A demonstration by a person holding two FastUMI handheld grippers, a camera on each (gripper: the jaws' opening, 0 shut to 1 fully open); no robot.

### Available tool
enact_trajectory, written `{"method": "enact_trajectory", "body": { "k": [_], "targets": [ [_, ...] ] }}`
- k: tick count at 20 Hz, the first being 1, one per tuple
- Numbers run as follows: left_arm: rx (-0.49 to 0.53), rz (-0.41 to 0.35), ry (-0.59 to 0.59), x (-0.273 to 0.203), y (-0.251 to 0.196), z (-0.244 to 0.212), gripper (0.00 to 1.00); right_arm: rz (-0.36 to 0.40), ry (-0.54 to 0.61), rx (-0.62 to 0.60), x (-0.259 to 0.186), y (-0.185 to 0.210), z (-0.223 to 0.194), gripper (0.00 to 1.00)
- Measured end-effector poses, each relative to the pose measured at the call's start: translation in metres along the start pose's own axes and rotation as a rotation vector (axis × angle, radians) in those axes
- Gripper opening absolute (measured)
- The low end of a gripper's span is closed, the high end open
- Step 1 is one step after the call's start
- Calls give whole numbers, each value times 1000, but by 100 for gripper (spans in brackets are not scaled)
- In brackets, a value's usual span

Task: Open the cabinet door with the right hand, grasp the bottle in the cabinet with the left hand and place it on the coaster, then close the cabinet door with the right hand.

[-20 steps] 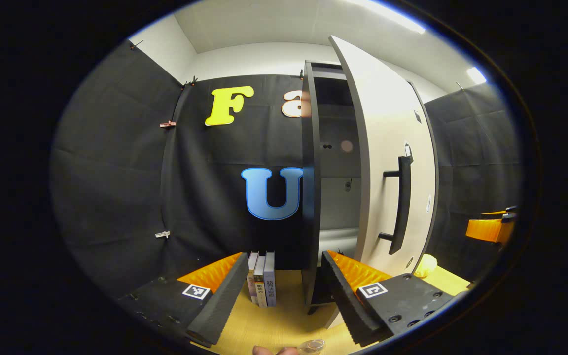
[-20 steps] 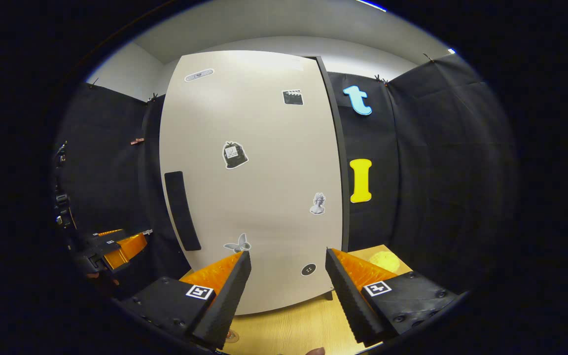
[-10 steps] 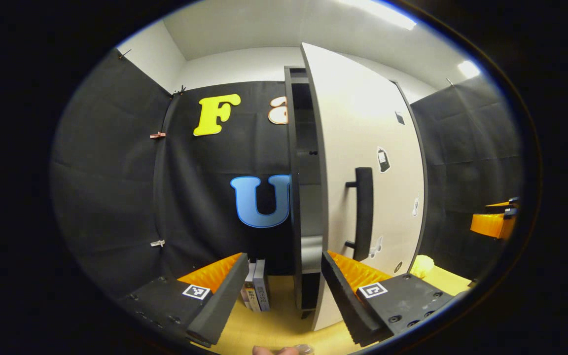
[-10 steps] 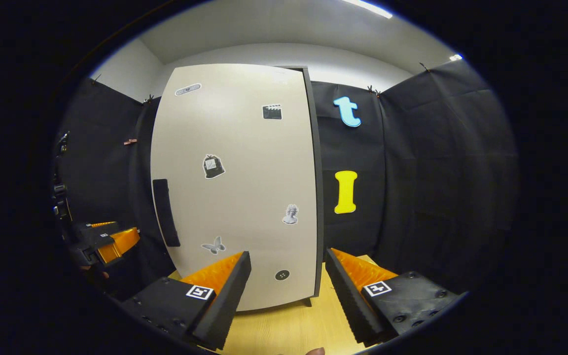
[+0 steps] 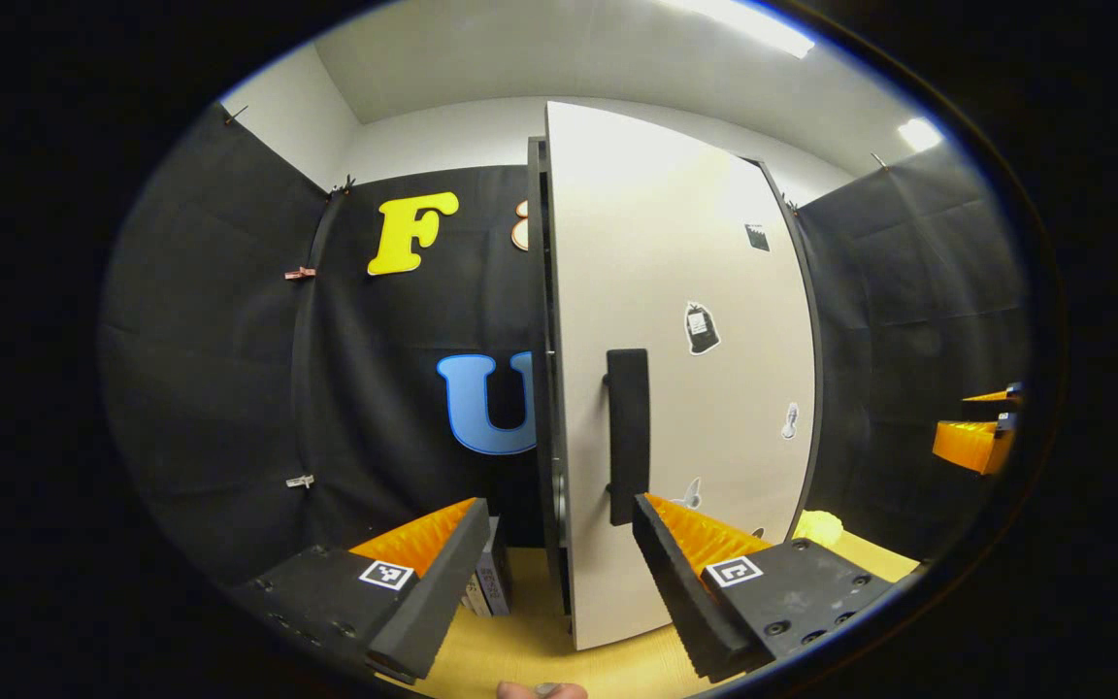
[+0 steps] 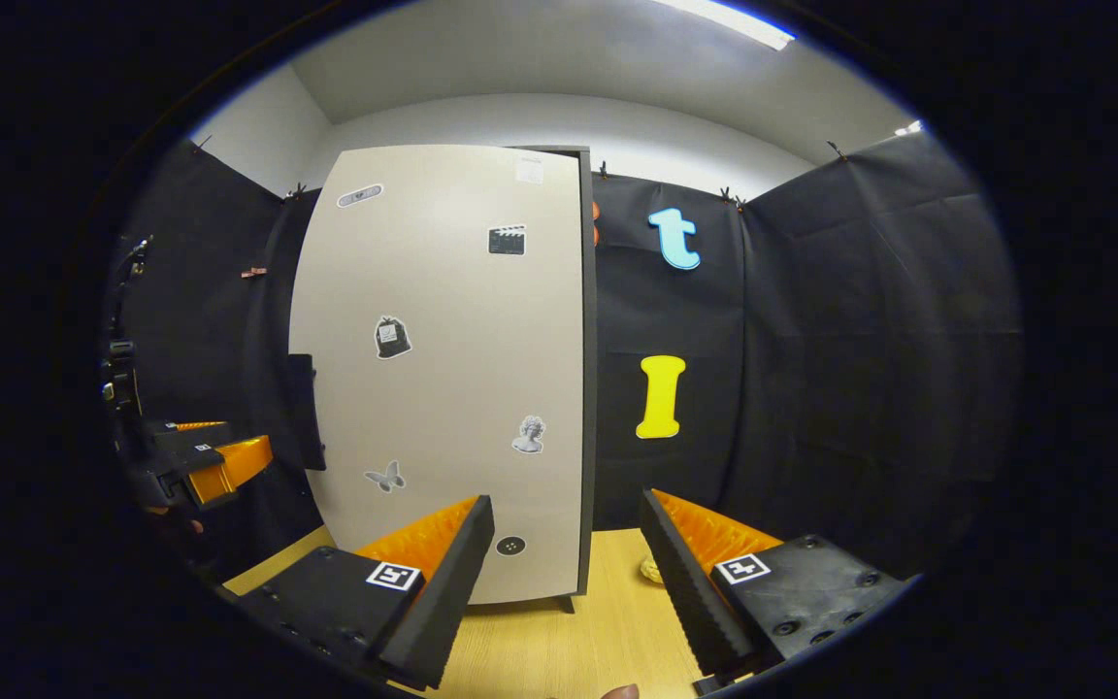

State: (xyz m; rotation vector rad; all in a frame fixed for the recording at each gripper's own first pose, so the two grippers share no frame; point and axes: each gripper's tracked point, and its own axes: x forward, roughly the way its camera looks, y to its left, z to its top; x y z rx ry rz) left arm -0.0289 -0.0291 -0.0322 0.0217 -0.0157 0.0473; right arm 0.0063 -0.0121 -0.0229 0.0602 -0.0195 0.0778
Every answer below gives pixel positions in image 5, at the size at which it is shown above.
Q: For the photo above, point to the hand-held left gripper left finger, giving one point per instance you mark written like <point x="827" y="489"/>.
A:
<point x="433" y="602"/>

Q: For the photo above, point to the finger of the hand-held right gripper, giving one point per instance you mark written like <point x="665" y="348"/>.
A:
<point x="996" y="406"/>
<point x="971" y="445"/>

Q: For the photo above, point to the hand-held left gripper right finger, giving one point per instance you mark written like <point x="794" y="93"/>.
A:
<point x="680" y="602"/>

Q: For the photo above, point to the beige cabinet door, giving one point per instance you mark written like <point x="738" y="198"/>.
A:
<point x="695" y="243"/>

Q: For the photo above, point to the grey cabinet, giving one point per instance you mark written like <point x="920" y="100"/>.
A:
<point x="537" y="340"/>

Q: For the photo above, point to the white book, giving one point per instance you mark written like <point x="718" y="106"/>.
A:
<point x="475" y="597"/>

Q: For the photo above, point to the dark blue book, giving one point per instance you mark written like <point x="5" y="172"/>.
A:
<point x="495" y="573"/>

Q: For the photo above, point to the small yellow object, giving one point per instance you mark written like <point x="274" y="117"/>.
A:
<point x="818" y="527"/>

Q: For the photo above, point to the white clip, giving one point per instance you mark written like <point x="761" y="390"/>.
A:
<point x="300" y="481"/>

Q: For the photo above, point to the short ceiling light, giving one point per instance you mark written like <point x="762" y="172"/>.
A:
<point x="921" y="134"/>

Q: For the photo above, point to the black backdrop cloth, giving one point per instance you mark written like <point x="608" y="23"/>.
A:
<point x="229" y="388"/>

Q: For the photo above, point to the pink clip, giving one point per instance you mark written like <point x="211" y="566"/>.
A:
<point x="300" y="274"/>

